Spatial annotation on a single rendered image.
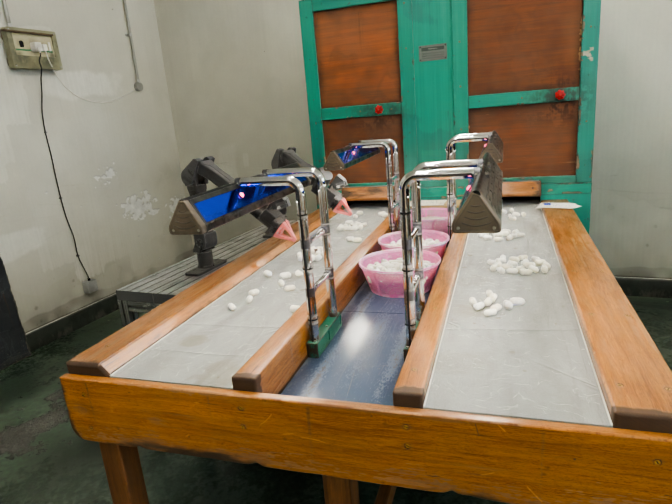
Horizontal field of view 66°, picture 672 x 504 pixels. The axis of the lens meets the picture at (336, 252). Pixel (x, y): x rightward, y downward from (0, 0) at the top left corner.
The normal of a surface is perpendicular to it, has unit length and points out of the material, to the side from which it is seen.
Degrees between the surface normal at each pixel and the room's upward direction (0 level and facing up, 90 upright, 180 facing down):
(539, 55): 90
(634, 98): 90
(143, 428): 90
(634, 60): 90
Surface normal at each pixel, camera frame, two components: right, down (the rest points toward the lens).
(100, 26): 0.92, 0.02
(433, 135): -0.30, 0.28
